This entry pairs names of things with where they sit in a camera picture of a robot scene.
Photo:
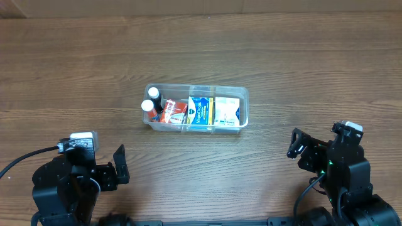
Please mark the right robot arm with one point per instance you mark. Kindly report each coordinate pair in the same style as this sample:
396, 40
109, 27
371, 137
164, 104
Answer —
344, 174

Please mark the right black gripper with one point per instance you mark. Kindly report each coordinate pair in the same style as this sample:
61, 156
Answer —
311, 154

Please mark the clear plastic container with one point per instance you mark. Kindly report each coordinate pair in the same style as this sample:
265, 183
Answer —
181, 93

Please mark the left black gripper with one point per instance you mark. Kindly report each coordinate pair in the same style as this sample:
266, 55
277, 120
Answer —
107, 175

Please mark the orange bottle white cap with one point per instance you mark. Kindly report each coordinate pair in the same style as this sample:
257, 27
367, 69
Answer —
149, 108

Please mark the blue yellow VapoDrops box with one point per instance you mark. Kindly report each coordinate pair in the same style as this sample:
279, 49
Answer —
200, 110

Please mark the dark bottle white cap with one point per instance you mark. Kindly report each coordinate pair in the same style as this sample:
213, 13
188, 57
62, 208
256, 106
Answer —
155, 97

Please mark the white blue medicine box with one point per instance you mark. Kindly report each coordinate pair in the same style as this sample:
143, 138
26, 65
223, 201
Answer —
227, 111

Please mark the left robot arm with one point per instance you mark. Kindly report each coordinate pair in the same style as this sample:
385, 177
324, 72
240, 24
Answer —
66, 189

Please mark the red medicine box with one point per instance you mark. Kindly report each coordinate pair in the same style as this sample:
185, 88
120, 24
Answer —
174, 112

